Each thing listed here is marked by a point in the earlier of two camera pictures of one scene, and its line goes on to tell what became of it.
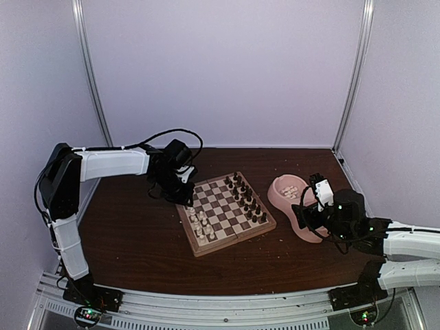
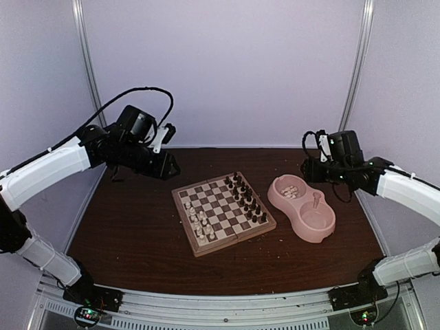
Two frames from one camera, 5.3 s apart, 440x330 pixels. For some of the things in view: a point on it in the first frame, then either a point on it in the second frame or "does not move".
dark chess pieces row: [245, 194] does not move
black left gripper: [183, 198] → [170, 159]
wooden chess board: [225, 210] does not move
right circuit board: [364, 317] does not move
